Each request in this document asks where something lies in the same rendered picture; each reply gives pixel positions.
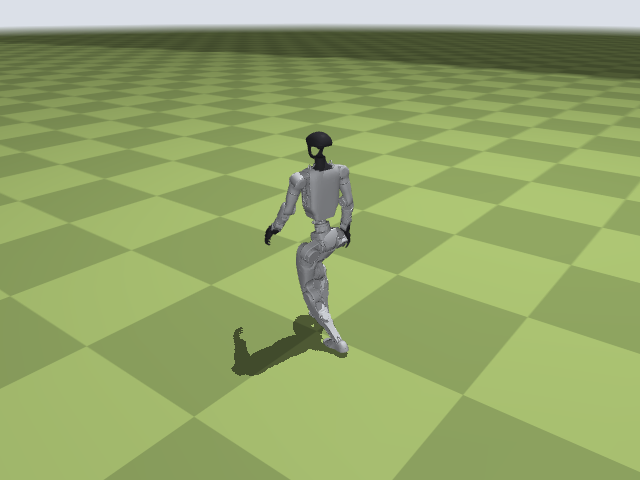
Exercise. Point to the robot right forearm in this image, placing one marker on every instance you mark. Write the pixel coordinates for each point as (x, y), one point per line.
(346, 216)

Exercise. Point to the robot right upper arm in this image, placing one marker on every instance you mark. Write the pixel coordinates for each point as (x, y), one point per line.
(345, 187)

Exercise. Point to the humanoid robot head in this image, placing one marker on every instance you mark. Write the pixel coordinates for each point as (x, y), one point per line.
(319, 140)

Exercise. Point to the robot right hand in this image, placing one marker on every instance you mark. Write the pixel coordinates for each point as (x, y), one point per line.
(347, 233)

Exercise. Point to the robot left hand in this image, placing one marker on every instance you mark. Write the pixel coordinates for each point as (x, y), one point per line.
(269, 234)

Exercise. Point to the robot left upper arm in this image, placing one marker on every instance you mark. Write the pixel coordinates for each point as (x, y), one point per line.
(297, 182)

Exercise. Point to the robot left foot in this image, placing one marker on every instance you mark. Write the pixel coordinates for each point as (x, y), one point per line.
(341, 347)

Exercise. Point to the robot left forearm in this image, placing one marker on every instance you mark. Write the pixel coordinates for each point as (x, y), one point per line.
(280, 219)

